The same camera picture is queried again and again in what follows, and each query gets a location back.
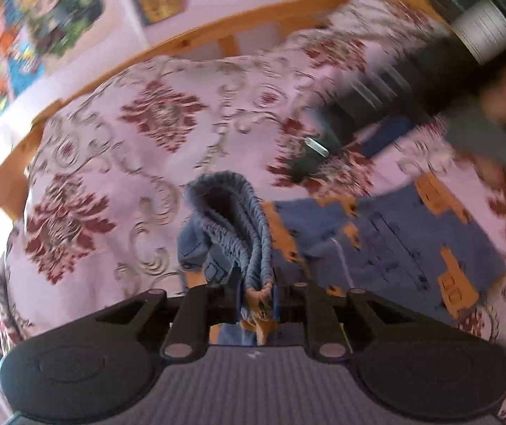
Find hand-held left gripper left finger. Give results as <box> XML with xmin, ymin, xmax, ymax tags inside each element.
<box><xmin>95</xmin><ymin>267</ymin><xmax>242</xmax><ymax>360</ymax></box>

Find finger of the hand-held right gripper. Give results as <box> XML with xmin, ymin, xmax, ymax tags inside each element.
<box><xmin>289</xmin><ymin>129</ymin><xmax>340</xmax><ymax>183</ymax></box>
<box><xmin>361</xmin><ymin>116</ymin><xmax>415</xmax><ymax>159</ymax></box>

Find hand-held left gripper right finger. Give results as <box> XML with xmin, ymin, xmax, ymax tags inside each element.
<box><xmin>272</xmin><ymin>270</ymin><xmax>415</xmax><ymax>360</ymax></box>

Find blue car print pants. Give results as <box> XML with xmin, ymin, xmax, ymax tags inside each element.
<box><xmin>177</xmin><ymin>170</ymin><xmax>506</xmax><ymax>347</ymax></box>

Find person's right forearm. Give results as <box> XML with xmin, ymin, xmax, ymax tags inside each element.
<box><xmin>445</xmin><ymin>108</ymin><xmax>506</xmax><ymax>182</ymax></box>

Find floral pink bed sheet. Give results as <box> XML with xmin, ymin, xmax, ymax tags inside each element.
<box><xmin>0</xmin><ymin>0</ymin><xmax>506</xmax><ymax>425</ymax></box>

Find wooden bed frame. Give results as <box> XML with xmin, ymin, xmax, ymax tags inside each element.
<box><xmin>0</xmin><ymin>0</ymin><xmax>364</xmax><ymax>235</ymax></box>

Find blonde figure wall drawing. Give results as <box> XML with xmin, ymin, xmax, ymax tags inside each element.
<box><xmin>14</xmin><ymin>0</ymin><xmax>105</xmax><ymax>62</ymax></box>

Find orange-haired figure wall drawing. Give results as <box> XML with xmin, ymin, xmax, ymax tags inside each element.
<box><xmin>0</xmin><ymin>0</ymin><xmax>47</xmax><ymax>118</ymax></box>

